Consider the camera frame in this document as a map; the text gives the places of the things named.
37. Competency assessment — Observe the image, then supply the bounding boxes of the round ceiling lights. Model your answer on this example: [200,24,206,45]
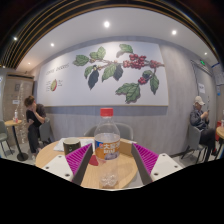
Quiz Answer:
[13,20,178,66]

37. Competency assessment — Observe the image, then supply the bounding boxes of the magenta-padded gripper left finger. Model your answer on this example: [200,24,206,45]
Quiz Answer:
[41,143,95,187]

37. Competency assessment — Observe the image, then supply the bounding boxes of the small round pedestal table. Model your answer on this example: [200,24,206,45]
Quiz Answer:
[3,119,30,162]

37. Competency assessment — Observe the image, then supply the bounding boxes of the white blue printed paper mat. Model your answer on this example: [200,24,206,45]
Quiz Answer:
[53,137,96,153]

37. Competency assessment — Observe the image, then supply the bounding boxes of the flat round red coaster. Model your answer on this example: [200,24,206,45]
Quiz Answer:
[88,154,100,167]

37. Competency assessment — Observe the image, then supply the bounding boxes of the clear red-capped water bottle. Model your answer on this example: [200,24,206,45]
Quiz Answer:
[93,107,121,190]

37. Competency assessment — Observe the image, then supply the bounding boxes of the brown cardboard box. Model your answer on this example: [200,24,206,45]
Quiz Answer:
[119,139,134,157]

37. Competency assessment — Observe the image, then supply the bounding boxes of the round wooden table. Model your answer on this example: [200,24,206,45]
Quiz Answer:
[214,125,224,160]

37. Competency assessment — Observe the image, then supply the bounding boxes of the coffee plant wall mural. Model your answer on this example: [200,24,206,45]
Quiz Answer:
[35,41,170,108]

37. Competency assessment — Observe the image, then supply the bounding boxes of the black mug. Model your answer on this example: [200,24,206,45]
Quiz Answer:
[62,137,82,157]

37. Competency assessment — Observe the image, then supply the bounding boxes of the grey shell chair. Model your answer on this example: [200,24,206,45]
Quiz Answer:
[83,122,135,141]
[180,124,214,164]
[0,119,14,158]
[38,117,56,146]

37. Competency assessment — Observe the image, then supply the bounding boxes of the person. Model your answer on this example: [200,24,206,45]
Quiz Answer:
[23,95,48,158]
[189,95,218,158]

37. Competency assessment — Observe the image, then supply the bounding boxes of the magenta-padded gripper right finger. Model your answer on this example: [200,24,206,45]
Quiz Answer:
[130,143,184,186]

